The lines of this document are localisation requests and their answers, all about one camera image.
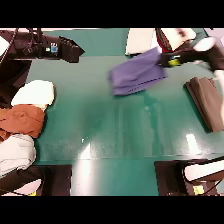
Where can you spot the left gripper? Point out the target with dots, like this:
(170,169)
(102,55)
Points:
(70,50)

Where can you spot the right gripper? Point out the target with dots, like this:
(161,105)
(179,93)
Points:
(169,58)

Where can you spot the purple T-shirt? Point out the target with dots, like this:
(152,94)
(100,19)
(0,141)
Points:
(136,75)

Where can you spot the white folded garment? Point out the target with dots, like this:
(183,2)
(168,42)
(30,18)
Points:
(140,41)

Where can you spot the brown folded garment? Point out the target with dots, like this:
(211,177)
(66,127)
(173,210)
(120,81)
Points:
(206,100)

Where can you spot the cream garment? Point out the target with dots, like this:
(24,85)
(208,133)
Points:
(35,93)

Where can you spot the orange garment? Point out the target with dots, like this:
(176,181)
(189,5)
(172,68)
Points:
(21,121)

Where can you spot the light grey garment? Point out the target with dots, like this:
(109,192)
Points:
(15,153)

